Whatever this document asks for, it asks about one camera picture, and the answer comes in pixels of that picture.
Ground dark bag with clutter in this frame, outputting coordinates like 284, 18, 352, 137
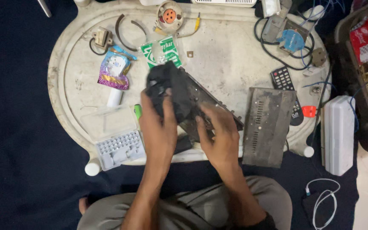
333, 0, 368, 163

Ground round brown plug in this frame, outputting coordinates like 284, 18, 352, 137
311, 47, 327, 67

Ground white plastic tube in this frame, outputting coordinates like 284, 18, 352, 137
106, 88, 124, 108

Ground yellow-tipped cable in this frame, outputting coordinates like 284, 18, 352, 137
176, 12, 201, 38

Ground person's right hand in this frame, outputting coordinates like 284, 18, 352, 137
195, 102, 241, 170

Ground black power bank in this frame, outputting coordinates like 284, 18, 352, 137
301, 191, 332, 228

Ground clear screwdriver bit case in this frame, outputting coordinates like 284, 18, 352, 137
80, 105, 147, 172

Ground blue wire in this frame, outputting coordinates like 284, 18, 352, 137
302, 81, 360, 133

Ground white vented device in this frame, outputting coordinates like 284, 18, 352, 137
191, 0, 257, 8

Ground white rod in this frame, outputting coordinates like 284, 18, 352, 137
37, 0, 52, 18

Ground black cloth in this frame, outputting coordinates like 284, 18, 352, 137
145, 61, 191, 124

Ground round white socket orange centre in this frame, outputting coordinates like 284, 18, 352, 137
155, 0, 184, 33

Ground black remote control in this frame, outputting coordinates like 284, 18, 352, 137
270, 66, 305, 126

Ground white rectangular box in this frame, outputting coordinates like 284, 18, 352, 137
320, 95, 356, 177

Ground small orange plastic piece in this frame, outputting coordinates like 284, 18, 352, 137
301, 105, 317, 118

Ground person's foot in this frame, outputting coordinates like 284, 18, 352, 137
78, 196, 89, 215

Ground dark curved band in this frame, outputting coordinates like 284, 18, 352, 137
115, 14, 148, 52

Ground purple blister pack white plug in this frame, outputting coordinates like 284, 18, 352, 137
97, 45, 138, 91

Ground grey metal cover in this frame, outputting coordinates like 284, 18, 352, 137
242, 87, 297, 168

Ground small white box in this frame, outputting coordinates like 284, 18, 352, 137
261, 0, 282, 18

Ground blue round disc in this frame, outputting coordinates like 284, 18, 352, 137
276, 29, 305, 53

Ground green white plastic packet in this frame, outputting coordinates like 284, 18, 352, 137
140, 35, 183, 69

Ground beige switch with black cable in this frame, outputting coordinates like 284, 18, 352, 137
89, 27, 114, 56

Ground person's grey trousers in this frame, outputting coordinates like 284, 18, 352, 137
77, 175, 293, 230

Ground small black flat object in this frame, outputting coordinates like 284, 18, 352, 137
174, 135, 194, 156

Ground white charging cable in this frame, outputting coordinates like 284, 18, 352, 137
305, 178, 341, 230

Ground grey power adapter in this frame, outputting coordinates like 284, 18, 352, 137
262, 14, 310, 54

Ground person's left hand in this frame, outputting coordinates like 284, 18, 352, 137
139, 89, 178, 162

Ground black electronic box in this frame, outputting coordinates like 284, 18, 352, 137
177, 67, 245, 143

